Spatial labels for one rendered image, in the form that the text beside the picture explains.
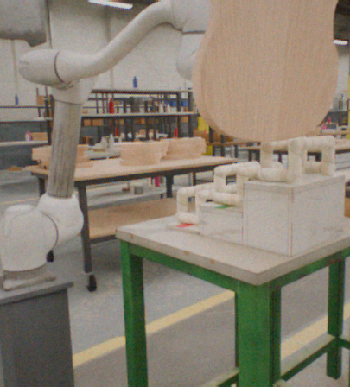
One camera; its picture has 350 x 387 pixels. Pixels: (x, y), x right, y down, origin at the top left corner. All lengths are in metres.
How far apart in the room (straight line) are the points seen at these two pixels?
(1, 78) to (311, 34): 11.74
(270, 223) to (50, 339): 0.95
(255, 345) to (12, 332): 0.90
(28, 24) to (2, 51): 11.97
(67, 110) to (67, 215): 0.41
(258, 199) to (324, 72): 0.33
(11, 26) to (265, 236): 0.75
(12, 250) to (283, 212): 0.96
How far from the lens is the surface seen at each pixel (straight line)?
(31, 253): 1.60
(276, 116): 0.97
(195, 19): 1.24
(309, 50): 1.02
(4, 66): 12.60
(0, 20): 0.67
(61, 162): 1.68
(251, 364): 1.08
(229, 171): 1.24
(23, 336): 1.65
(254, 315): 1.02
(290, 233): 1.06
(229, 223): 1.17
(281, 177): 1.08
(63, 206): 1.71
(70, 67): 1.45
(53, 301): 1.63
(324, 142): 1.17
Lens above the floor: 1.27
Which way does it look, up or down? 10 degrees down
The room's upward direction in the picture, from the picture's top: 2 degrees counter-clockwise
